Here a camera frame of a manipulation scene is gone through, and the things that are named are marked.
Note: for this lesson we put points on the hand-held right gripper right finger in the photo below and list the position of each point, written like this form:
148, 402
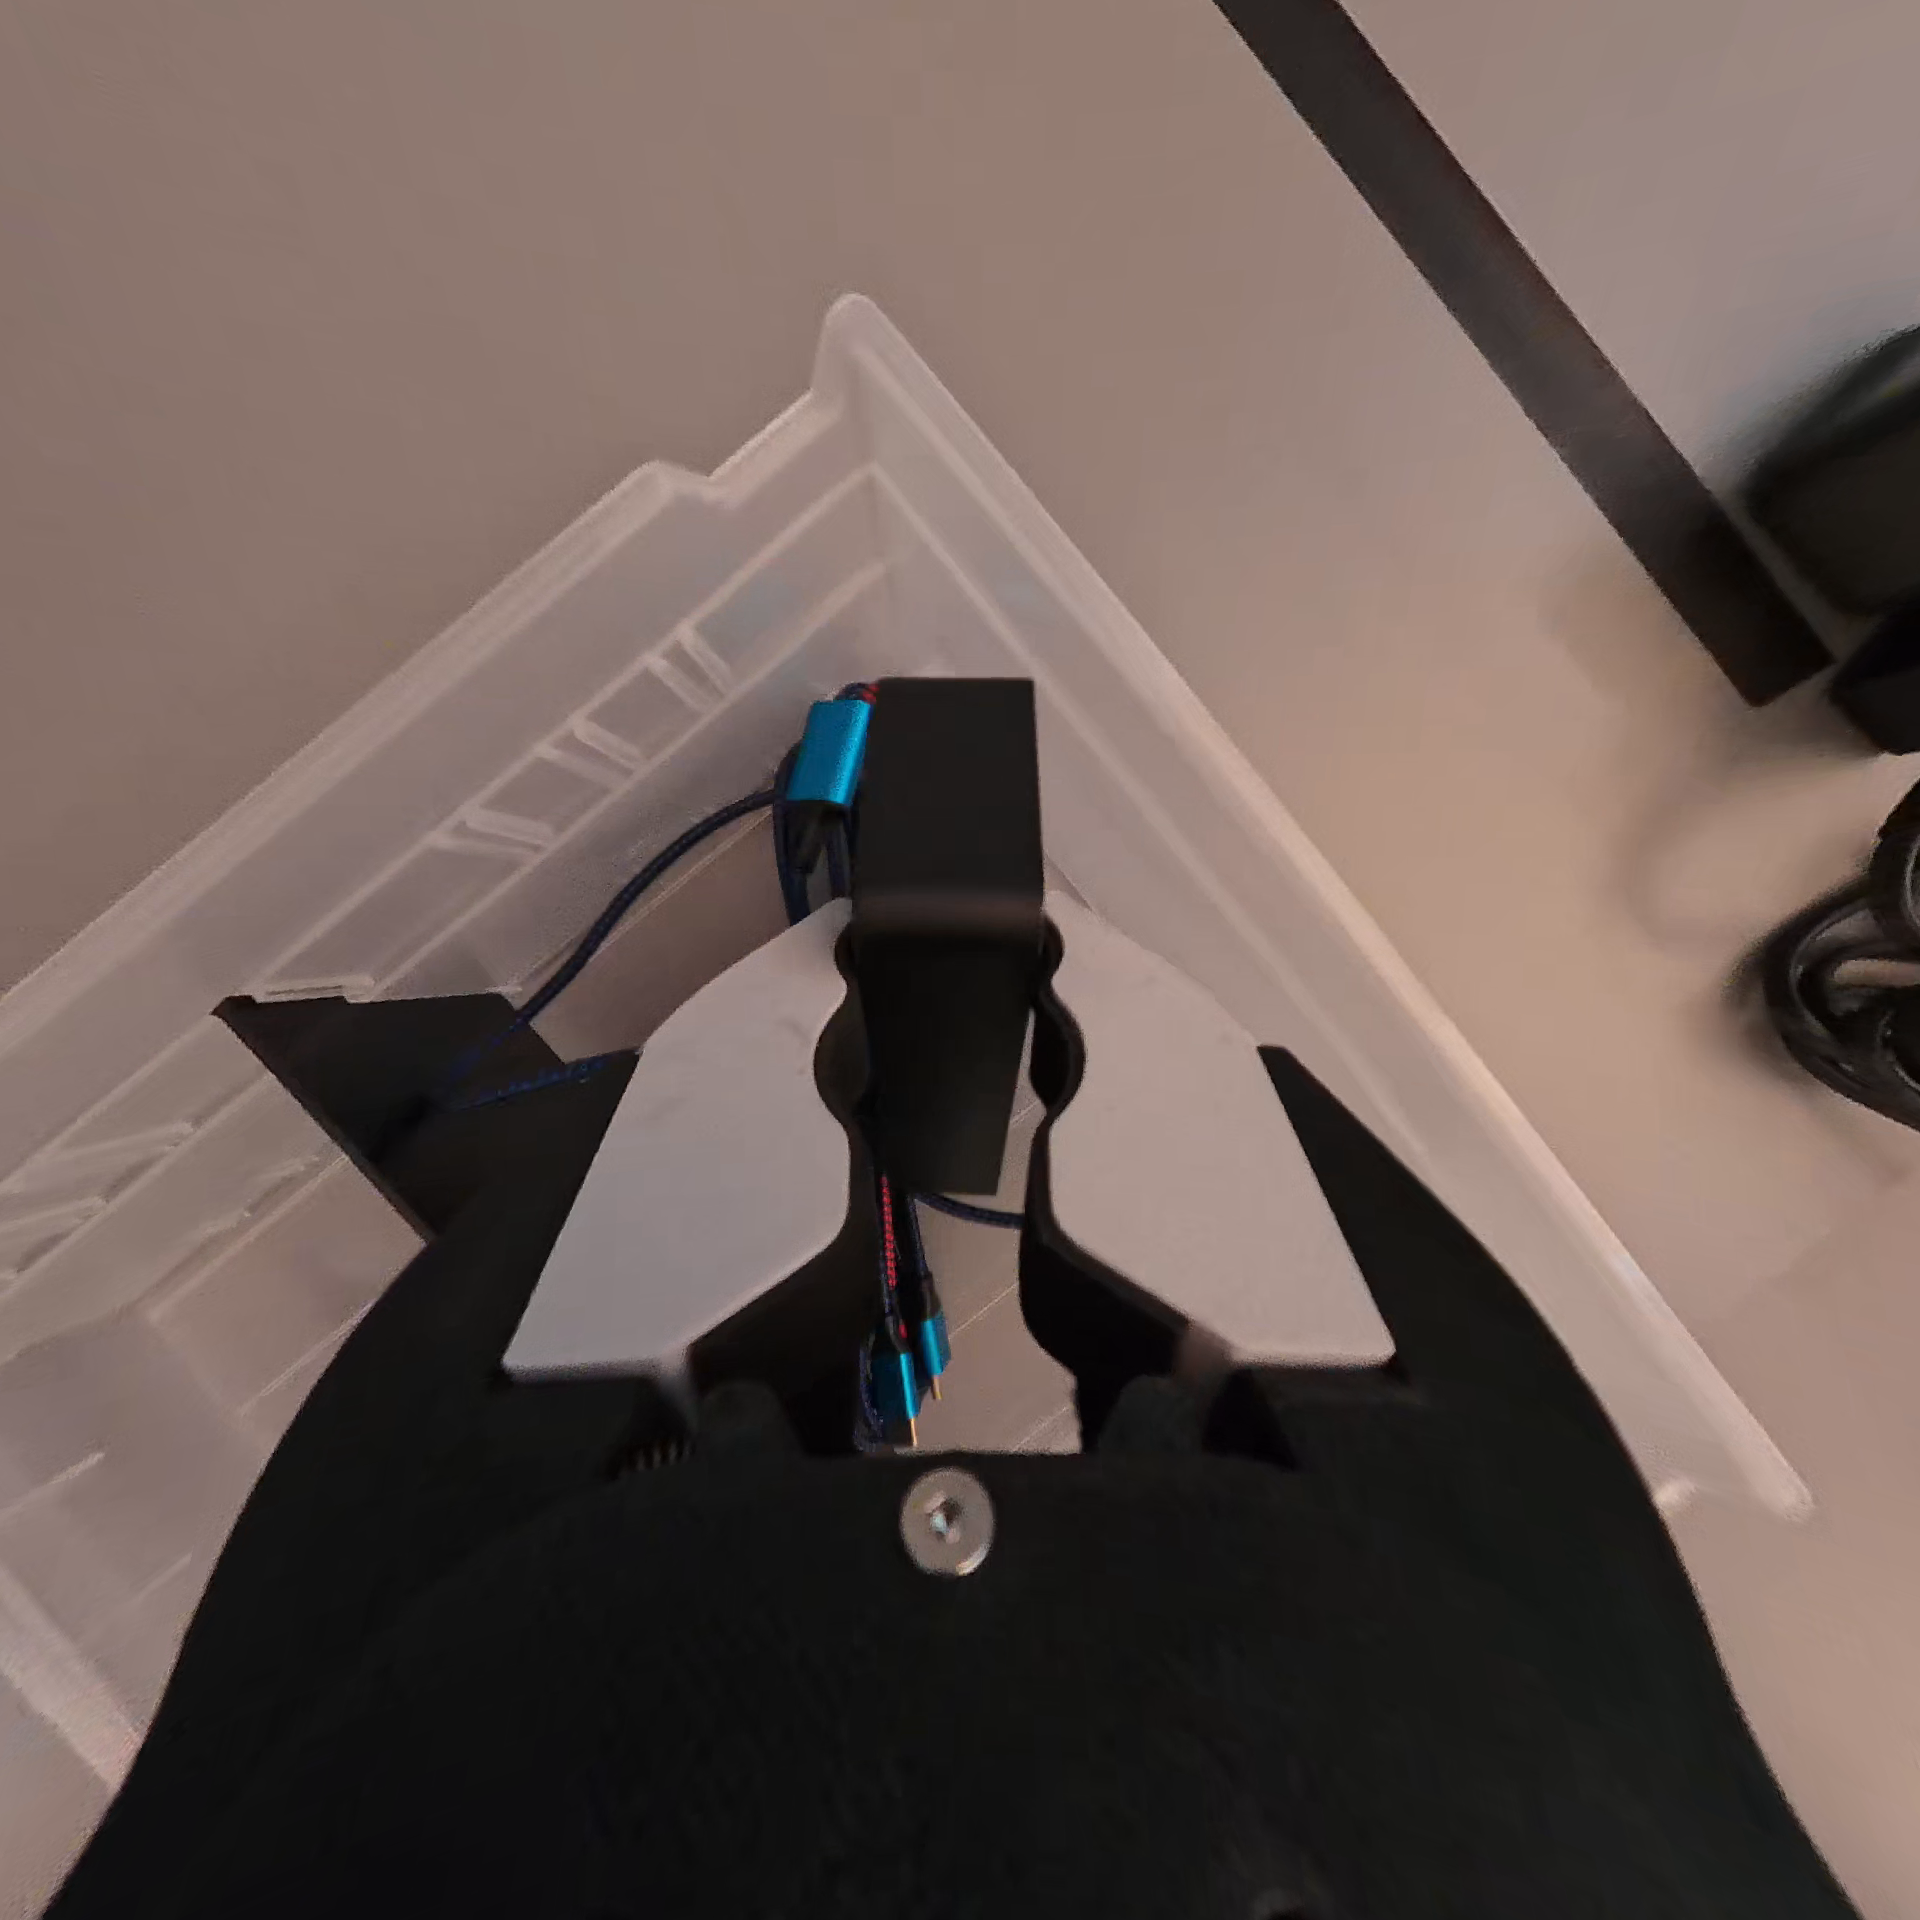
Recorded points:
1213, 1184

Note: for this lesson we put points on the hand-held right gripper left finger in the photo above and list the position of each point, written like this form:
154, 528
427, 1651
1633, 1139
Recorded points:
704, 1171

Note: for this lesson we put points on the black power adapter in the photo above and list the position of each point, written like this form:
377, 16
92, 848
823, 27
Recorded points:
1852, 511

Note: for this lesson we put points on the clear plastic bin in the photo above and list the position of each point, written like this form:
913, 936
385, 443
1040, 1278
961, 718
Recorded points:
1201, 751

